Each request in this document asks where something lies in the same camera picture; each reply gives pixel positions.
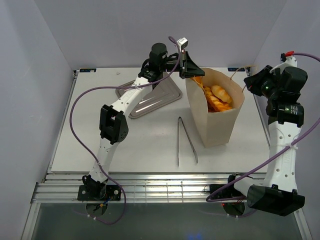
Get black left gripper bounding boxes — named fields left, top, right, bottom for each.
left=160, top=50, right=206, bottom=80

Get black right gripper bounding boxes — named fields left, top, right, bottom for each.
left=243, top=65, right=282, bottom=100

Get pale shell fake bread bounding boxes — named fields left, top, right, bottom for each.
left=211, top=85, right=232, bottom=104

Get twisted fake bread front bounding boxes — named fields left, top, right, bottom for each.
left=204, top=86, right=232, bottom=112

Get silver metal tongs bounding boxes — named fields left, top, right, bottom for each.
left=176, top=116, right=199, bottom=167

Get cream paper bag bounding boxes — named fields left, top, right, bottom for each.
left=185, top=66, right=250, bottom=148

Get small striped fake bread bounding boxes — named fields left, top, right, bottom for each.
left=190, top=76, right=204, bottom=90

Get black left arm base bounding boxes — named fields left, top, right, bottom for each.
left=77, top=185, right=121, bottom=201

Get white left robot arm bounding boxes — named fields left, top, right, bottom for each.
left=82, top=38, right=205, bottom=200

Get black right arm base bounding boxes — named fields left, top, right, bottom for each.
left=203, top=183, right=237, bottom=201

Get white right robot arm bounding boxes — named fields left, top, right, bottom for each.
left=225, top=65, right=308, bottom=217

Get silver metal tray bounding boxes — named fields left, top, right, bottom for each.
left=126, top=77, right=183, bottom=119

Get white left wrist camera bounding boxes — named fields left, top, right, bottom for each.
left=176, top=37, right=189, bottom=52

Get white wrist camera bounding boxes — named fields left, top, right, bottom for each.
left=269, top=51, right=297, bottom=75
left=176, top=37, right=189, bottom=52

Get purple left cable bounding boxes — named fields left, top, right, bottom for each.
left=69, top=36, right=181, bottom=225

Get purple cable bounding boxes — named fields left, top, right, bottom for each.
left=69, top=36, right=181, bottom=225
left=205, top=52, right=320, bottom=203

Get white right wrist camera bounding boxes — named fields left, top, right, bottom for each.
left=269, top=51, right=297, bottom=75

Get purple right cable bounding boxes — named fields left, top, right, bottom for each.
left=205, top=52, right=320, bottom=203

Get aluminium frame rail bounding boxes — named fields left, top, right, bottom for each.
left=31, top=172, right=301, bottom=205

